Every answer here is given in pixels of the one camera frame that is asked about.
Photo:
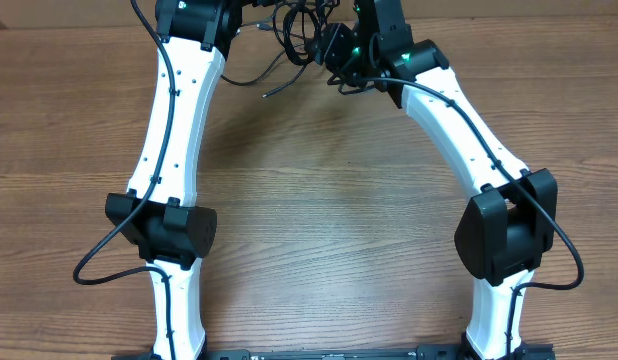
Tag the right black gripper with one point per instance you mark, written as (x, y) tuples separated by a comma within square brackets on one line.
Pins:
[(331, 45)]

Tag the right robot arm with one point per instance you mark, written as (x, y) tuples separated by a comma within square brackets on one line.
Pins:
[(506, 226)]

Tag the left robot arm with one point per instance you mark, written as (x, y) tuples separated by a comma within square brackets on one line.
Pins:
[(158, 212)]

